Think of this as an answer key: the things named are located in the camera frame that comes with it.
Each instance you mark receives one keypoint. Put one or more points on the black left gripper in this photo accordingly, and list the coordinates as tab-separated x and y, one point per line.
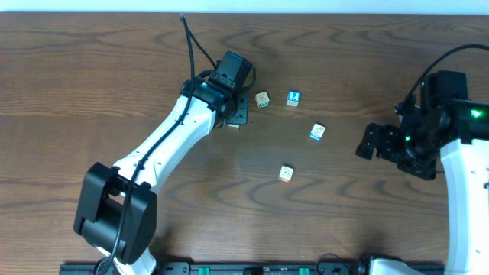
241	111

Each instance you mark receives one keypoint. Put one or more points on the green picture wooden block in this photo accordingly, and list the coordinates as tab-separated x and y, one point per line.
262	99

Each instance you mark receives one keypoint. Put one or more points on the blue number 2 block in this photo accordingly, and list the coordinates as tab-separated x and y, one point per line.
293	98

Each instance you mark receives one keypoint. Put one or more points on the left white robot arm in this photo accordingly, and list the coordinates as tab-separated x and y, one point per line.
117	209

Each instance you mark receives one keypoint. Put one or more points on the red edged picture block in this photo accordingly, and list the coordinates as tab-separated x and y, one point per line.
285	174

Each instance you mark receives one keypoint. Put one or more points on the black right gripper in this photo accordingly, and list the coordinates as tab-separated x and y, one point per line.
384	141

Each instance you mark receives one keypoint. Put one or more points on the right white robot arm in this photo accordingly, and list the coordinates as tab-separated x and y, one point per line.
454	132

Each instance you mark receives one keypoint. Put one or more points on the blue edged picture block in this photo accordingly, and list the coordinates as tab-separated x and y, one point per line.
317	132

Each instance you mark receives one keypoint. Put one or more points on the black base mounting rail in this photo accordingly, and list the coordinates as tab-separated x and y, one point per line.
183	268

